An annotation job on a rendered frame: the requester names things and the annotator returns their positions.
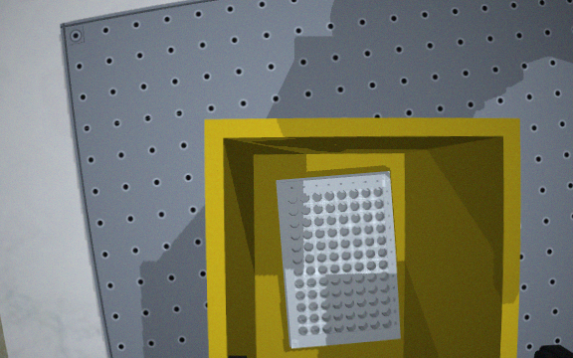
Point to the grey perforated base plate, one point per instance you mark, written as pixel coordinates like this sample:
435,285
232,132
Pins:
142,82

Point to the grey well plate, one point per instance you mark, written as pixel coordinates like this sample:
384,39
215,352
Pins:
315,282

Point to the yellow open-top bin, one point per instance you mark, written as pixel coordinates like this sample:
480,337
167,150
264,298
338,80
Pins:
455,185

